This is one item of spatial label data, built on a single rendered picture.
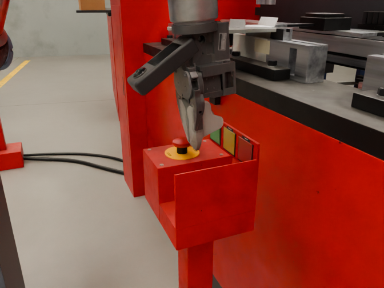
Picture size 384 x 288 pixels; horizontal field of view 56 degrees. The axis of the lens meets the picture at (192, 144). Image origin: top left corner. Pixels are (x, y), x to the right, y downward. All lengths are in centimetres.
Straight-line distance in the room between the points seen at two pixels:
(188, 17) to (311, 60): 49
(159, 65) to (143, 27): 136
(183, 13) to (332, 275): 59
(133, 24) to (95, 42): 631
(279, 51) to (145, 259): 108
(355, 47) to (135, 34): 108
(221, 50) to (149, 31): 133
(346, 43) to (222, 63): 71
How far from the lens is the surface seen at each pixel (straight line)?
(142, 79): 53
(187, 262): 79
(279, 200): 91
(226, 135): 73
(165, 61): 54
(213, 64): 57
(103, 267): 168
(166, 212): 68
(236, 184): 64
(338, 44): 125
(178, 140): 72
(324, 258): 84
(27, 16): 825
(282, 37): 106
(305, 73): 96
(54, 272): 172
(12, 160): 273
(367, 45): 117
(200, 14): 55
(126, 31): 187
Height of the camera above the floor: 107
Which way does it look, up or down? 22 degrees down
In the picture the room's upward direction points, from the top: straight up
